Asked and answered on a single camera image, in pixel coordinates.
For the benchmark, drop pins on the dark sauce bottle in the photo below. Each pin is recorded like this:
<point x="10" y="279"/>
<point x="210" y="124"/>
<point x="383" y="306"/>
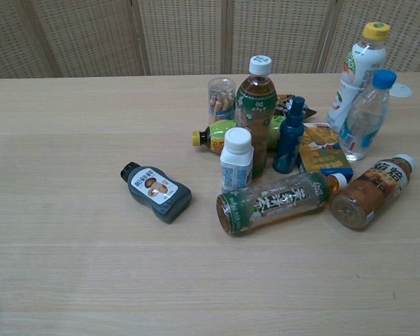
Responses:
<point x="161" y="196"/>

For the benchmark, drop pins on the yellow-capped green label bottle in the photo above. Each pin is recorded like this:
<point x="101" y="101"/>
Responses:
<point x="215" y="136"/>

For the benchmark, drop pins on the blue-capped clear water bottle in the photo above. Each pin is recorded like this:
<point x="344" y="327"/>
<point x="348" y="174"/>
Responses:
<point x="365" y="119"/>

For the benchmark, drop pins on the brown tea bottle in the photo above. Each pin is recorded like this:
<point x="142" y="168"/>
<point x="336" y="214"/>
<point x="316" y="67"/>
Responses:
<point x="371" y="196"/>

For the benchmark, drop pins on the yellow-capped white drink bottle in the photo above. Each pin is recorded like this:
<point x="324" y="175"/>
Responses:
<point x="353" y="80"/>

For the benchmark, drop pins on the small white milk bottle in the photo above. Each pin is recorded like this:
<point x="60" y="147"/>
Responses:
<point x="235" y="164"/>

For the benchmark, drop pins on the clear tube of biscuit sticks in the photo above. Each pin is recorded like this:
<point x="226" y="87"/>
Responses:
<point x="221" y="101"/>

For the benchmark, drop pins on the green tea bottle standing upright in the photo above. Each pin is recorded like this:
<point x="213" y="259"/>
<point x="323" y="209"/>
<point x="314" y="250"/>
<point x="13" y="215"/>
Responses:
<point x="255" y="115"/>

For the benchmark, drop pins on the green tea bottle lying down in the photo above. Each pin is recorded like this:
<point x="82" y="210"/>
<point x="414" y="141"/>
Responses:
<point x="273" y="206"/>

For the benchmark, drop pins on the dark blue spray bottle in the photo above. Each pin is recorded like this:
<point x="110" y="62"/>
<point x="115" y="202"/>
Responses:
<point x="289" y="143"/>

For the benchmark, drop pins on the dark snack packet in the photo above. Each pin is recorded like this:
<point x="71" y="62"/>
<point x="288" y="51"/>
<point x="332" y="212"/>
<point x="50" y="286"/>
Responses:
<point x="283" y="105"/>

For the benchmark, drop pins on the yellow and blue carton box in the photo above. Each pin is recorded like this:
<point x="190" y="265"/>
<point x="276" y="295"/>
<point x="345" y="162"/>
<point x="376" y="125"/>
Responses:
<point x="323" y="154"/>

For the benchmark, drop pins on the woven folding screen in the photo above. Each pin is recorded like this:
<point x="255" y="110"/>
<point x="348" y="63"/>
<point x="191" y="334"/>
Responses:
<point x="182" y="35"/>

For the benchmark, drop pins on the white round disc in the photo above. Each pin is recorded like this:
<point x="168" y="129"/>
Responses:
<point x="402" y="91"/>

